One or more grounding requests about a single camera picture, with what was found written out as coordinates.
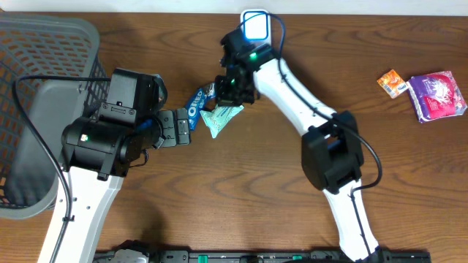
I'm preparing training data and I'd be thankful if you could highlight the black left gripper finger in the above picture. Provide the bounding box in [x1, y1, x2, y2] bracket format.
[158, 110, 177, 148]
[175, 108, 191, 145]

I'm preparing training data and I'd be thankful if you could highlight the blue Oreo cookie pack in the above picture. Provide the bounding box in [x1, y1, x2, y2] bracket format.
[185, 83, 216, 131]

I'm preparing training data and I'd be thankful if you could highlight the teal snack packet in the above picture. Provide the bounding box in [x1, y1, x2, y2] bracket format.
[200, 106, 244, 139]

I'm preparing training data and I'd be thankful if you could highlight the orange small snack box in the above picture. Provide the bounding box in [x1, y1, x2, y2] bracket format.
[377, 69, 409, 99]

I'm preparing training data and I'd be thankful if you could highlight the red purple snack pack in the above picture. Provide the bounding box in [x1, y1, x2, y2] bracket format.
[407, 71, 467, 123]

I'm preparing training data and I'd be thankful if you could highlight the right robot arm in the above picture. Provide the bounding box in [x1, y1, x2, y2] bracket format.
[216, 44, 379, 262]

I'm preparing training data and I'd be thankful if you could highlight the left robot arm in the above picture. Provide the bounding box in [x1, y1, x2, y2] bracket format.
[38, 167, 124, 262]

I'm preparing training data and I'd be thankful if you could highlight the grey plastic shopping basket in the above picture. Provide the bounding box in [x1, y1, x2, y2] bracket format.
[1, 13, 109, 220]

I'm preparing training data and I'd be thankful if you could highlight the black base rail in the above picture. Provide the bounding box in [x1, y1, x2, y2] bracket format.
[93, 239, 433, 263]

